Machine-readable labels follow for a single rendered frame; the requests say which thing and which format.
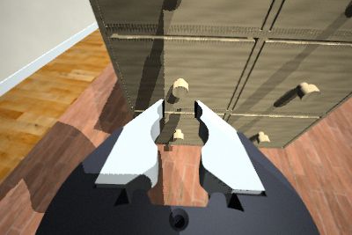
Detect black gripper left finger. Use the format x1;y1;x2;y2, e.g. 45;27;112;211
35;99;165;235

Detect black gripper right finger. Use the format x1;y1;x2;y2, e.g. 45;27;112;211
194;100;320;235

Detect wooden chest of drawers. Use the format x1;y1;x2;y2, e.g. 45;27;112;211
89;0;352;149

